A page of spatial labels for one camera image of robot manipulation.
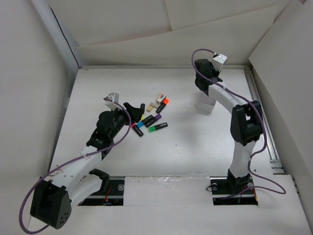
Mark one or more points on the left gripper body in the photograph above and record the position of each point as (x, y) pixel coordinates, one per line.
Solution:
(121, 118)

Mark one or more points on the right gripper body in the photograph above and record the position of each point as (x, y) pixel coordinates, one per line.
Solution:
(196, 82)

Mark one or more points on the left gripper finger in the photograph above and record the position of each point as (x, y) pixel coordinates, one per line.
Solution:
(135, 113)
(142, 106)

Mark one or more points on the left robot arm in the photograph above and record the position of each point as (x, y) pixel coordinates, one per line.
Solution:
(67, 186)

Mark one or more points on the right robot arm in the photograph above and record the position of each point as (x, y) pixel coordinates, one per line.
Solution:
(246, 125)

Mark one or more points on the blue highlighter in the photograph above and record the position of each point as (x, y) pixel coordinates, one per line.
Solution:
(145, 121)

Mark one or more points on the pink highlighter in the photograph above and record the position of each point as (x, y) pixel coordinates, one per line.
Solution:
(137, 130)

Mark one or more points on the grey eraser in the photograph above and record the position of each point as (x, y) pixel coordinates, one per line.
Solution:
(155, 105)

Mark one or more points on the purple highlighter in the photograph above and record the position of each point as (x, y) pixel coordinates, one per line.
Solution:
(153, 120)

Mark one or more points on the white divided container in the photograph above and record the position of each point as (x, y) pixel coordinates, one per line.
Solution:
(205, 103)

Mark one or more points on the green highlighter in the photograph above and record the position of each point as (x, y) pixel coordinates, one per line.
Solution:
(157, 127)

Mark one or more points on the orange highlighter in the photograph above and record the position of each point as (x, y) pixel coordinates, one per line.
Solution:
(162, 105)

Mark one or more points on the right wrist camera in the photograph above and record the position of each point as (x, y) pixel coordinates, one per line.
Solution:
(218, 61)

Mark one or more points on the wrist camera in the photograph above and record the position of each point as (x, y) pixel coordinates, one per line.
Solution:
(112, 100)
(218, 61)

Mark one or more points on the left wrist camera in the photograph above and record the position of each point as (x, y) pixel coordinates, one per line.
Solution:
(112, 100)

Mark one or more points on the aluminium table rail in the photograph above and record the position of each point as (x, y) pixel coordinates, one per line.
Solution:
(274, 160)

